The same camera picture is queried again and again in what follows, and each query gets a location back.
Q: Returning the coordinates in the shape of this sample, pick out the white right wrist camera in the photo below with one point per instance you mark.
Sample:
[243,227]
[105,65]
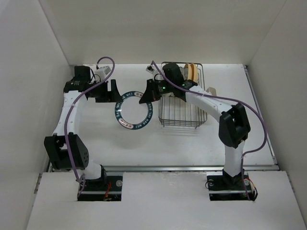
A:
[151,69]

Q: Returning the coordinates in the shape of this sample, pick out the grey wire dish rack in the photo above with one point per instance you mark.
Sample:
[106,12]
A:
[173,111]

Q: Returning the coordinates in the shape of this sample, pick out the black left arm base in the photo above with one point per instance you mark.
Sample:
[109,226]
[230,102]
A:
[108,189]

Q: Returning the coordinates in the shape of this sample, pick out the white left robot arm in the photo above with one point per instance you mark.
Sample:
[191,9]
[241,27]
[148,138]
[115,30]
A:
[65,149]

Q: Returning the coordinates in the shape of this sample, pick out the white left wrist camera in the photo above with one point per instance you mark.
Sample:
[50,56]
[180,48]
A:
[102,72]

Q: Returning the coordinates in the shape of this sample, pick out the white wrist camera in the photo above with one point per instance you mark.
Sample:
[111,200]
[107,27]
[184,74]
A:
[151,69]
[102,72]

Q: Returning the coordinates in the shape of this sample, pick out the aluminium rail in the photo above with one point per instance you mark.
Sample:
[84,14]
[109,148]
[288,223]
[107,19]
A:
[168,169]
[259,111]

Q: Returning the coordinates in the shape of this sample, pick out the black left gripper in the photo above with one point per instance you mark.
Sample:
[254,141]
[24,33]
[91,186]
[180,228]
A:
[109,96]

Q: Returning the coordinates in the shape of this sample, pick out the beige cutlery holder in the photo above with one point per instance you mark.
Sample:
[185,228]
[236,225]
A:
[212,91]

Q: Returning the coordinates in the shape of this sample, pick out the white plate dark patterned rim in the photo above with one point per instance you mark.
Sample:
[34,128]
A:
[132,115]

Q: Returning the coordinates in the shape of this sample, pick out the aluminium rail front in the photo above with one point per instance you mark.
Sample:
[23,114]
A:
[168,169]

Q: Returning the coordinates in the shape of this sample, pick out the aluminium rail right side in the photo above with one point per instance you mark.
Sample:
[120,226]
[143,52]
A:
[259,111]

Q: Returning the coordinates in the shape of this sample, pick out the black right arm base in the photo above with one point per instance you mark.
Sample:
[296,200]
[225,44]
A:
[221,187]

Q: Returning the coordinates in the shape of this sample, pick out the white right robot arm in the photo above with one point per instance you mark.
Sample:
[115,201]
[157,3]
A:
[233,121]

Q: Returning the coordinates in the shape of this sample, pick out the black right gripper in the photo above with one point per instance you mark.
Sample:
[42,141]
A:
[150,94]

